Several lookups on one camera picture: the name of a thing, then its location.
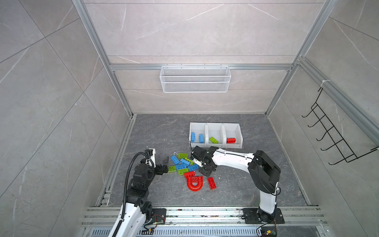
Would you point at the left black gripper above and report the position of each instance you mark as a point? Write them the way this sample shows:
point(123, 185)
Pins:
point(165, 169)

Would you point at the green lego brick bottom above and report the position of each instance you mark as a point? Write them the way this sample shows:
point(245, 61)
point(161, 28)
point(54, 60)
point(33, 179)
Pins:
point(181, 172)

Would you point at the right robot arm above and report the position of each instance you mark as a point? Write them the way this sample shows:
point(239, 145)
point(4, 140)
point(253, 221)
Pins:
point(264, 172)

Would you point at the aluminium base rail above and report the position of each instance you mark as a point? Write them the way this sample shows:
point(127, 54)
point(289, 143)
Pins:
point(222, 221)

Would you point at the red arch lego piece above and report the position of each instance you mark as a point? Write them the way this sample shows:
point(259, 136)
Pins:
point(195, 183)

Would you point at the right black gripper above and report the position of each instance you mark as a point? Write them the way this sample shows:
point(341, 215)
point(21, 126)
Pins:
point(205, 173)

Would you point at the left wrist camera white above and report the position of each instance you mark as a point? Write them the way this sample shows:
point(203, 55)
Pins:
point(151, 161)

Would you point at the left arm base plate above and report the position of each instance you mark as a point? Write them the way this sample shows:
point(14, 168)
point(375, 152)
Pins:
point(156, 215)

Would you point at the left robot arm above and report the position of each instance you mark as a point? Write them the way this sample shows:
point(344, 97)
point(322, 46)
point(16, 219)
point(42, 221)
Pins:
point(136, 212)

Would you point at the black wire hook rack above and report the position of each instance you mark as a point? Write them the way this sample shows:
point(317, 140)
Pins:
point(334, 135)

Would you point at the blue lego brick low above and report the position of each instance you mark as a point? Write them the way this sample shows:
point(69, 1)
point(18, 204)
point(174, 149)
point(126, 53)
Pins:
point(201, 138)

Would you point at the white three-compartment bin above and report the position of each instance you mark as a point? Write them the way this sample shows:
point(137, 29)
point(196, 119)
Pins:
point(220, 131)

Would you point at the green lego brick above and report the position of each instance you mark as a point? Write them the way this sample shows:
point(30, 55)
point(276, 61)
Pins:
point(213, 140)
point(181, 172)
point(183, 156)
point(172, 169)

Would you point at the white wire mesh basket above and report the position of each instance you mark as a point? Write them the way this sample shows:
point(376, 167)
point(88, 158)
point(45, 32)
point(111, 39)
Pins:
point(195, 79)

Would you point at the red lego brick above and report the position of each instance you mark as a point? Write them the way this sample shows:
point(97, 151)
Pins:
point(211, 183)
point(231, 140)
point(189, 174)

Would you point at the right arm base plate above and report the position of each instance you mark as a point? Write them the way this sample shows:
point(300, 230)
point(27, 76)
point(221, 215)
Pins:
point(257, 216)

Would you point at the blue lego brick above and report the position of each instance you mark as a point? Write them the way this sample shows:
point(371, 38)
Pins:
point(193, 137)
point(193, 167)
point(186, 162)
point(175, 160)
point(181, 166)

